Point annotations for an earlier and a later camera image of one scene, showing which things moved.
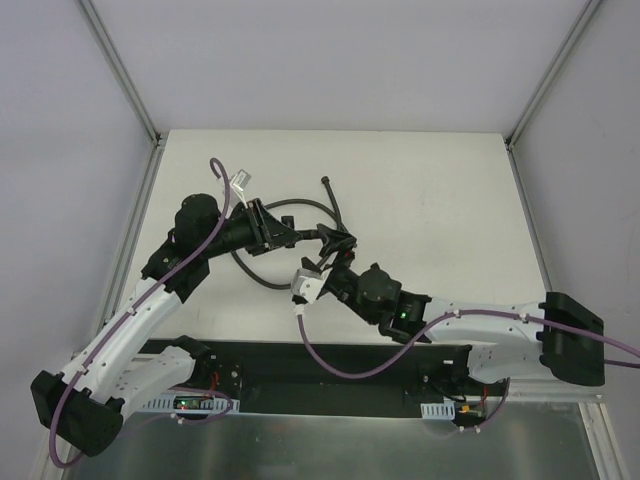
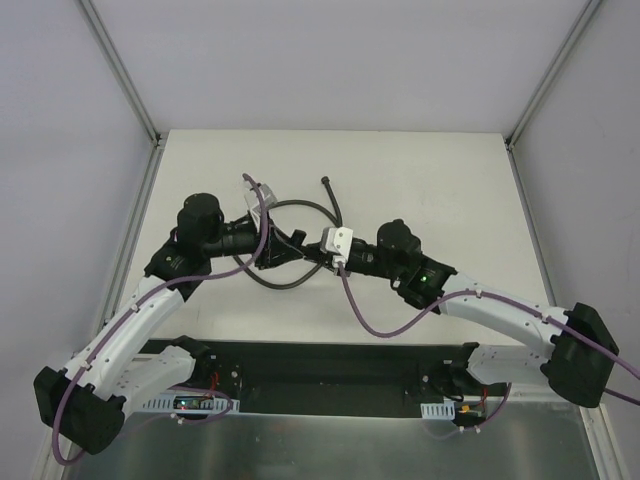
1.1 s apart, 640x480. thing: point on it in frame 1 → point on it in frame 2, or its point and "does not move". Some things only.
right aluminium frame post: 555,66 does not move
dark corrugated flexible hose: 334,212 does not move
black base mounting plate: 337,378 does not move
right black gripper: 331,273 → 330,252
